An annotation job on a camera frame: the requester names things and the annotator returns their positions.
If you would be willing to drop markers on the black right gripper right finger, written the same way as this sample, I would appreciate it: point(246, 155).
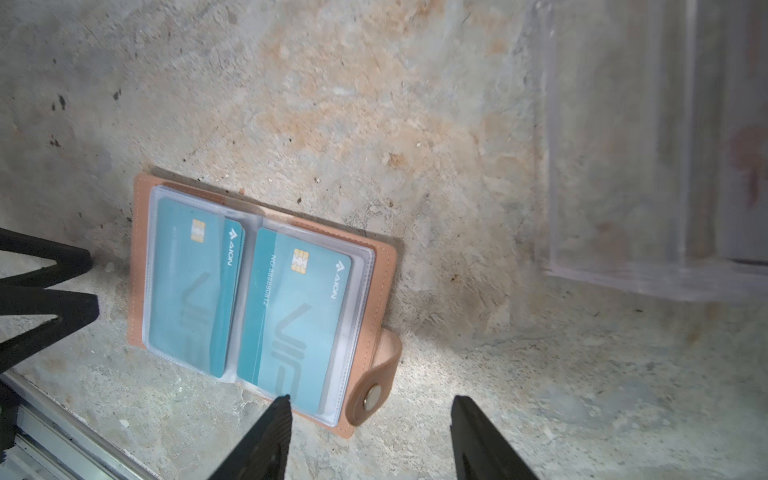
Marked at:
point(480, 450)

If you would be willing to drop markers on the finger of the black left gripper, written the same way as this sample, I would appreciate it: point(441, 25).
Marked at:
point(67, 313)
point(68, 261)

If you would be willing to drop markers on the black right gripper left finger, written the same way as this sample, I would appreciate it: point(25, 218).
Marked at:
point(263, 451)

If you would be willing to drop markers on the teal card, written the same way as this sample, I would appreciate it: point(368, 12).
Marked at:
point(293, 308)
point(196, 262)

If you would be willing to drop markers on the pink leather card holder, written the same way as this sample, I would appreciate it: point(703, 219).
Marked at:
point(366, 354)

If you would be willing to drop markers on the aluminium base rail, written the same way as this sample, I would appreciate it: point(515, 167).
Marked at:
point(42, 440)

